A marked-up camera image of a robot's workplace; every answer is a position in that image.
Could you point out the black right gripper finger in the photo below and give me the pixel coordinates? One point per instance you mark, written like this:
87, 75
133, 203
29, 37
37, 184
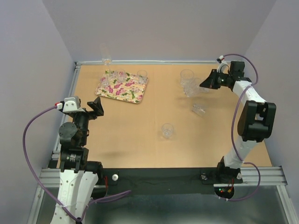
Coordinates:
203, 90
211, 82

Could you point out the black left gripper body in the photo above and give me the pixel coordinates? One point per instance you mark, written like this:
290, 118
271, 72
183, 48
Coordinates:
82, 118

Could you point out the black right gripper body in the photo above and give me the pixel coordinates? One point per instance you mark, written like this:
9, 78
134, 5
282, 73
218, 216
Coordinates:
223, 79

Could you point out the small clear glass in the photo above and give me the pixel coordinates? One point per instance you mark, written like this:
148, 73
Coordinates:
142, 76
167, 130
121, 75
196, 84
112, 74

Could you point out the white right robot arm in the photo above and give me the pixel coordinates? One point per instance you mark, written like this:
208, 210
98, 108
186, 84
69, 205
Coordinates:
254, 125

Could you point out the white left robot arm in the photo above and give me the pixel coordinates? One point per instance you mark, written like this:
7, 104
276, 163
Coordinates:
78, 176

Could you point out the floral patterned tray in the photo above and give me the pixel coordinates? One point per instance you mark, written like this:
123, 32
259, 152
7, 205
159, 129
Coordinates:
129, 91

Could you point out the small clear glass behind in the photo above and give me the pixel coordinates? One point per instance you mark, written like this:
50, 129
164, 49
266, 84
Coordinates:
196, 84

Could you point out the clear faceted tumbler front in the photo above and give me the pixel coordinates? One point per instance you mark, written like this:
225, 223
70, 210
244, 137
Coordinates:
189, 91

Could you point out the large clear faceted tumbler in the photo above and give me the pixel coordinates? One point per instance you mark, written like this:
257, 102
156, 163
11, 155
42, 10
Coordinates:
186, 77

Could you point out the tall clear stemmed glass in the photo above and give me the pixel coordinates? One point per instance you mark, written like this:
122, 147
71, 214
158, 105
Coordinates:
105, 54

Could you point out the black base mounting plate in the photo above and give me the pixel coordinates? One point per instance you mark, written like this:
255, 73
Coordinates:
143, 188

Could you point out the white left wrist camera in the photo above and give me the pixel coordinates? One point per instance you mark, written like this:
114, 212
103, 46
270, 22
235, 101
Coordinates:
68, 105

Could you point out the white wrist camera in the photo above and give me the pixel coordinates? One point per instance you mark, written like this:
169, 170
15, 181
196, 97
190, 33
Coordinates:
68, 105
222, 64

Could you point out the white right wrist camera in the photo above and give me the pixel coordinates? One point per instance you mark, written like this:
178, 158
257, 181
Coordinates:
222, 64

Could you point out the front aluminium rail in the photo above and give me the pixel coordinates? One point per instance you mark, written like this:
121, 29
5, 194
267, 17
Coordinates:
270, 176

